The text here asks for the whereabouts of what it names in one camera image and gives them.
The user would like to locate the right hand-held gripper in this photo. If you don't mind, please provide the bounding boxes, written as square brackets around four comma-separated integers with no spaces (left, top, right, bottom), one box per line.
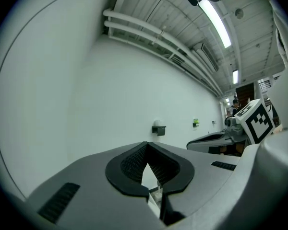
[186,98,277,153]

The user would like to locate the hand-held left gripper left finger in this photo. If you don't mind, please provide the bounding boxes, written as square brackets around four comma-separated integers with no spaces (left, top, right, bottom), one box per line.
[26,141,170,230]

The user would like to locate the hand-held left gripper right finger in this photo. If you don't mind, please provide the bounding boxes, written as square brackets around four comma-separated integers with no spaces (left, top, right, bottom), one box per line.
[147,141,241,226]

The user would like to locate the dark brown door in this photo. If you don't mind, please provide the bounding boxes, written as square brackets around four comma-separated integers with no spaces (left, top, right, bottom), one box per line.
[235,82,255,105]

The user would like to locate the black window railing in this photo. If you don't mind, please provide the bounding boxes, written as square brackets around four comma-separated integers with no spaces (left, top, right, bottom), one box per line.
[257,80,272,91]

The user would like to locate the ceiling air conditioner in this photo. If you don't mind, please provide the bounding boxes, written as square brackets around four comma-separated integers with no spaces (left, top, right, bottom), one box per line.
[193,43,219,72]

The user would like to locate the white ceiling pipe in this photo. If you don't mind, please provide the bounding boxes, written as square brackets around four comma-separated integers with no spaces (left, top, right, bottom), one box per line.
[104,20,221,98]
[102,8,223,96]

